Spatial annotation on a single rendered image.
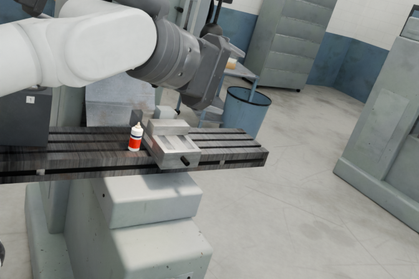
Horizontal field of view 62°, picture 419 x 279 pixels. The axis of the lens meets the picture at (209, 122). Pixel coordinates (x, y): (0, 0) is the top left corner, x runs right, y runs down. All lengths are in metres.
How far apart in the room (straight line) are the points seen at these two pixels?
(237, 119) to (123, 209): 2.39
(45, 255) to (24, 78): 1.63
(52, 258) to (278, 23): 5.18
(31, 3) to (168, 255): 0.83
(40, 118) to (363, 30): 7.98
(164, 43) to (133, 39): 0.06
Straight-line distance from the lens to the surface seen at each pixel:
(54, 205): 1.95
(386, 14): 8.50
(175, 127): 1.31
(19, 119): 1.23
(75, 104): 1.67
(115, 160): 1.26
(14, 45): 0.38
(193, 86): 0.52
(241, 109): 3.42
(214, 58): 0.54
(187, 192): 1.30
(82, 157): 1.23
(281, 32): 6.33
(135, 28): 0.40
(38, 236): 2.06
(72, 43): 0.37
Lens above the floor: 1.60
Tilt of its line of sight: 22 degrees down
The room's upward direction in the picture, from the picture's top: 16 degrees clockwise
